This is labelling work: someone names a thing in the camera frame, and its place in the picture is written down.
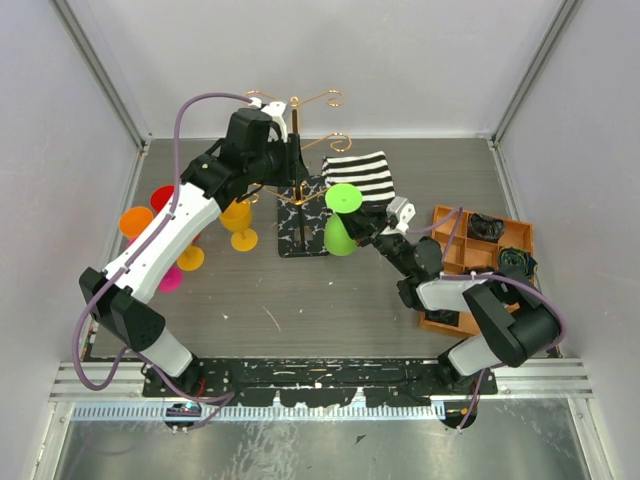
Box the black white striped cloth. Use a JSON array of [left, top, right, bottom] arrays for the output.
[[321, 151, 396, 205]]

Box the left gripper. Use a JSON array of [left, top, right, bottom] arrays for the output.
[[248, 132, 310, 188]]

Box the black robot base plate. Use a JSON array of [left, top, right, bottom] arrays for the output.
[[142, 357, 499, 409]]

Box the rolled dark sock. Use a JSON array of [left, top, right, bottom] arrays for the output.
[[498, 247, 538, 279], [467, 213, 506, 243], [425, 310, 459, 327]]

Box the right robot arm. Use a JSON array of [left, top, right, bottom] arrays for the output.
[[338, 205, 566, 394]]

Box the orange plastic wine glass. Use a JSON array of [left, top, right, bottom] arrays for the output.
[[118, 206, 154, 243]]

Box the orange wooden compartment tray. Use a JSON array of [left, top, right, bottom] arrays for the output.
[[418, 205, 534, 338]]

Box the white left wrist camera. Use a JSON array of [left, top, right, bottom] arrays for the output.
[[249, 97, 291, 142]]

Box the rolled dark sock bottom left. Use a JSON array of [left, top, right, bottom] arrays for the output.
[[425, 310, 459, 327]]

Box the aluminium frame rail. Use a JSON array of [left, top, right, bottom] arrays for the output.
[[49, 357, 594, 432]]

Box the rolled dark sock top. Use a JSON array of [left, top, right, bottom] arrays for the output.
[[467, 213, 506, 243]]

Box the red plastic wine glass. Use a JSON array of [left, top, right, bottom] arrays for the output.
[[150, 184, 174, 214]]

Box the green plastic wine glass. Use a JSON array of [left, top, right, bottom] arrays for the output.
[[324, 183, 363, 256]]

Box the rolled dark sock right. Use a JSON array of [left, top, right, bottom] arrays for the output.
[[498, 247, 538, 279]]

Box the pink plastic wine glass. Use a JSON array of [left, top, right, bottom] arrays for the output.
[[127, 237, 184, 295]]

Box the gold wine glass rack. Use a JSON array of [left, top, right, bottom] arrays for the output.
[[245, 89, 346, 258]]

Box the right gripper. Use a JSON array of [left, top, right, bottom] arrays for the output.
[[334, 200, 413, 277]]

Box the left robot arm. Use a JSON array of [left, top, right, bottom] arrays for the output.
[[79, 101, 308, 396]]

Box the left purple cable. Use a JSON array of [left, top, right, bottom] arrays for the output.
[[71, 92, 261, 436]]

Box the yellow wine glass left cluster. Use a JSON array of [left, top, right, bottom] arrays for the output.
[[176, 244, 205, 272]]

